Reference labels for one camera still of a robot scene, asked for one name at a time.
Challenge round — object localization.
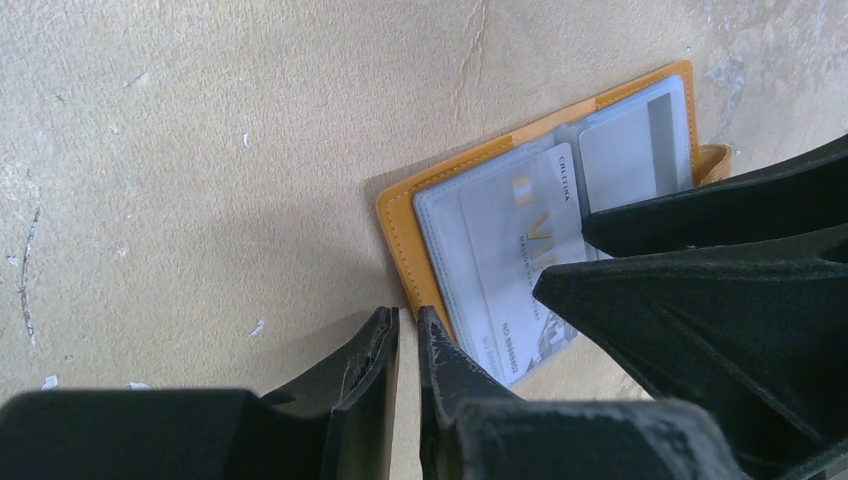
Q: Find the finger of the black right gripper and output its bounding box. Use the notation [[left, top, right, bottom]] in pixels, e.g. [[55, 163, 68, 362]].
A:
[[582, 137, 847, 257], [534, 225, 847, 479]]

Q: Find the yellow leather card holder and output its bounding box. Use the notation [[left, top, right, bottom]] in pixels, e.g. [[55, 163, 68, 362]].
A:
[[376, 60, 733, 387]]

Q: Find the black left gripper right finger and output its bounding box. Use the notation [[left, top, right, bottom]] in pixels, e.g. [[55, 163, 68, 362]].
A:
[[417, 306, 743, 479]]

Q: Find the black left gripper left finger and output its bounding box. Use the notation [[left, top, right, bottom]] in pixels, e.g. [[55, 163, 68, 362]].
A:
[[1, 307, 400, 479]]

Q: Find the white VIP card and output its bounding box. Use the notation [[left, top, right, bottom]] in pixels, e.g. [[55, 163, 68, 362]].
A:
[[459, 143, 587, 386]]

